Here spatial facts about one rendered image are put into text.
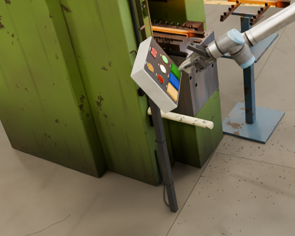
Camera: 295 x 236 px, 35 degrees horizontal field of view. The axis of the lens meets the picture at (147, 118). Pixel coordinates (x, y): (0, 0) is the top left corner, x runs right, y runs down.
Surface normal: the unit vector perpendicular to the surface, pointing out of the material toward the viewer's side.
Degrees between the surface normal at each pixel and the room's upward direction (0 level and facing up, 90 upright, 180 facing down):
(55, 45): 90
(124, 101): 90
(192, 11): 90
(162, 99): 90
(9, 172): 0
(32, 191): 0
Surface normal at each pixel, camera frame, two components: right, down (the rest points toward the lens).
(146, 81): -0.13, 0.60
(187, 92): -0.53, 0.57
